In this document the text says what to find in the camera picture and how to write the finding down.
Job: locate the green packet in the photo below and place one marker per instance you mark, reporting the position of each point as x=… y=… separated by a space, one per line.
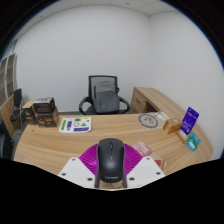
x=195 y=138

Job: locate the black computer mouse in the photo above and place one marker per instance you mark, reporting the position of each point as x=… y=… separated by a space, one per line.
x=110 y=160

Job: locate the wide brown carton box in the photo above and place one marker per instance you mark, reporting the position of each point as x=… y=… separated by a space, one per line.
x=47 y=119

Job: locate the wooden shelf unit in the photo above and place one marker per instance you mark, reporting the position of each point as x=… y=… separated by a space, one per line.
x=8 y=83

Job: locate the black leather sofa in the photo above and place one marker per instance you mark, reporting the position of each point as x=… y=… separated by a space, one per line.
x=5 y=143

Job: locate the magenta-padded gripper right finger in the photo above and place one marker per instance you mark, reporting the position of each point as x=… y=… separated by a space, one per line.
x=140 y=168

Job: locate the black carton box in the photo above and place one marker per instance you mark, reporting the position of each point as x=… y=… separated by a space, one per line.
x=44 y=104

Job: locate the small yellowish box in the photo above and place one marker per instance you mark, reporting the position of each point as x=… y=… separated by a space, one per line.
x=182 y=136

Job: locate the grey backpack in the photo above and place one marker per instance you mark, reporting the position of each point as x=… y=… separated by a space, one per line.
x=106 y=98

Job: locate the purple sign stand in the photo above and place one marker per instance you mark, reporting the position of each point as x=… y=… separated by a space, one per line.
x=190 y=120

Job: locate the white sticker sheet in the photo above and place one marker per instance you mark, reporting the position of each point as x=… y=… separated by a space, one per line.
x=75 y=124

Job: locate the black mesh office chair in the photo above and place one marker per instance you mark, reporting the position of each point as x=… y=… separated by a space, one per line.
x=103 y=79

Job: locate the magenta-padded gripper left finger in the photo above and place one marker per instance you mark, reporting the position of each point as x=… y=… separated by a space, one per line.
x=83 y=166

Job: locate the orange box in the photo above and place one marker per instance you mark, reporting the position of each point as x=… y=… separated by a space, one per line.
x=172 y=126

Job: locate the blue packet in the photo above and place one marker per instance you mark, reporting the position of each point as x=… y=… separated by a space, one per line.
x=191 y=145

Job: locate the wooden side cabinet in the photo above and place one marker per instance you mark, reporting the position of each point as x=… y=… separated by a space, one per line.
x=148 y=98

